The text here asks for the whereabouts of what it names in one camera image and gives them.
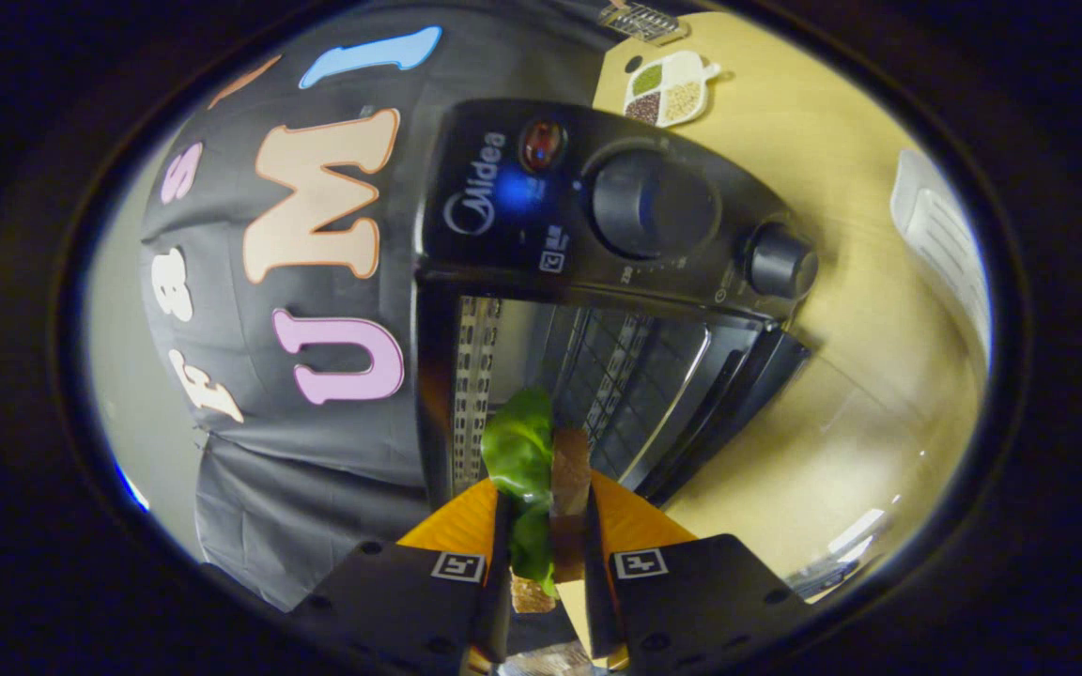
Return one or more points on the white divided spice dish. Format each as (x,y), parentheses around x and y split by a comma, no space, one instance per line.
(668,89)

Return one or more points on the white bread lettuce sandwich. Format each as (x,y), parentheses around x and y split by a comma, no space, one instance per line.
(522,451)

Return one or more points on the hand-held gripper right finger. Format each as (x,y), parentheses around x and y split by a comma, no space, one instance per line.
(691,610)

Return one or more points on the black toaster oven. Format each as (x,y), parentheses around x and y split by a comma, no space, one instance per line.
(503,216)

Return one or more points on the black backdrop cloth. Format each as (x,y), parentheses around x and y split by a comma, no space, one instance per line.
(316,451)

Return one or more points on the white rectangular dish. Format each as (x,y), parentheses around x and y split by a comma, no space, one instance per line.
(940,244)

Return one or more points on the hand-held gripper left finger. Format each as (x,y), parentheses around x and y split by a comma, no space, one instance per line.
(409,610)

